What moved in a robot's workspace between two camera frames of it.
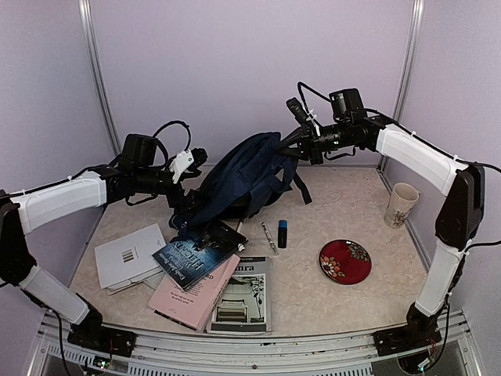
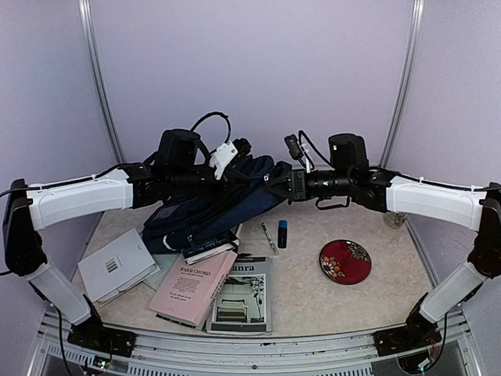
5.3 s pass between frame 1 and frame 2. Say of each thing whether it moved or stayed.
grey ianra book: stayed
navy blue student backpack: moved
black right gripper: moved
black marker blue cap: stayed
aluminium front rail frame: stayed
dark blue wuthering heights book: moved
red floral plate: stayed
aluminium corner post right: stayed
